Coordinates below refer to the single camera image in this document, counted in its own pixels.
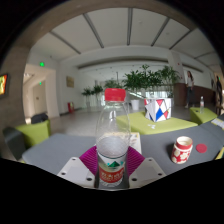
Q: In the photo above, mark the clear red-capped water bottle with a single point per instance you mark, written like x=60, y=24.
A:
x=112, y=146

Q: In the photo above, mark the colourful wall screen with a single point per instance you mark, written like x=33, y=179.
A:
x=3, y=85

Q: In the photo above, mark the gold framed wall picture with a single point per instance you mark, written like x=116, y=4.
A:
x=70, y=82

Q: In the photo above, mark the small clear plastic bottle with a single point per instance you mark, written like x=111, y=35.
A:
x=201, y=106

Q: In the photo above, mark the red white floral cup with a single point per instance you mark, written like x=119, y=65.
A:
x=181, y=150

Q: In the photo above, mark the white red blue patterned cube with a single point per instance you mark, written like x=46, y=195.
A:
x=158, y=110

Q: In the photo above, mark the lime green seat block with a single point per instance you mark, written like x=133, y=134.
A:
x=33, y=133

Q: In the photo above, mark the red fire extinguisher box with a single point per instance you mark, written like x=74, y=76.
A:
x=70, y=107

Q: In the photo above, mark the long lime green bench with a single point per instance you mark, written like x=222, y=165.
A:
x=160, y=126

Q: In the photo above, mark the green exit sign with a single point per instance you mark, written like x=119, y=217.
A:
x=42, y=64

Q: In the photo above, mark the black backpack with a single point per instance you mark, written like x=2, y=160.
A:
x=39, y=118

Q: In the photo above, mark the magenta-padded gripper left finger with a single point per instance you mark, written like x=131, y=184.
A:
x=75, y=171

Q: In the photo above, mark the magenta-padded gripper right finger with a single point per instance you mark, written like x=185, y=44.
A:
x=148, y=171

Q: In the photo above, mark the flat round red coaster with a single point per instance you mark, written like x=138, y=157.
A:
x=201, y=148

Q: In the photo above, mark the group of green potted plants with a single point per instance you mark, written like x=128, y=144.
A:
x=143, y=80

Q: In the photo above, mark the small lime green ottoman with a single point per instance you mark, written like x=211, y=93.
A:
x=203, y=116

